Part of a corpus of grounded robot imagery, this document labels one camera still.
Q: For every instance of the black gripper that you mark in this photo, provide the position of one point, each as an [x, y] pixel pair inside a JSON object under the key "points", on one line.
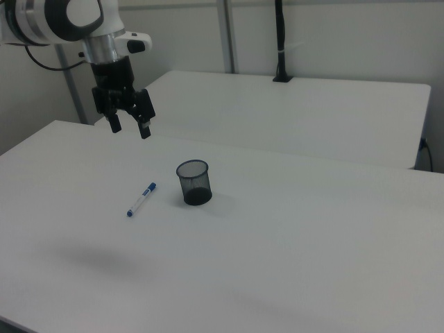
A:
{"points": [[112, 74]]}

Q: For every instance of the blue and white marker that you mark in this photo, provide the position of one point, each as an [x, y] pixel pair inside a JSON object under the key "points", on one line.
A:
{"points": [[141, 199]]}

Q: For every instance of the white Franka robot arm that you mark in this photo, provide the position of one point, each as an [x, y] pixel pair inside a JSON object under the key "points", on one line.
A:
{"points": [[41, 21]]}

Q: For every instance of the black mesh pen cup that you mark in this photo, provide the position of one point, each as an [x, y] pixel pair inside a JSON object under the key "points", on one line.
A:
{"points": [[195, 185]]}

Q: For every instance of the white side table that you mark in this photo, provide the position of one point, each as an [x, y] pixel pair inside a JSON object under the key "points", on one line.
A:
{"points": [[295, 114]]}

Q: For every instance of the black pole with base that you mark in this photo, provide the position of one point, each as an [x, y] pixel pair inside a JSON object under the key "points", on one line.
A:
{"points": [[281, 38]]}

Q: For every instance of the slim grey wall post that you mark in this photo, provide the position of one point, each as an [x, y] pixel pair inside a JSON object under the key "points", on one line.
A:
{"points": [[71, 90]]}

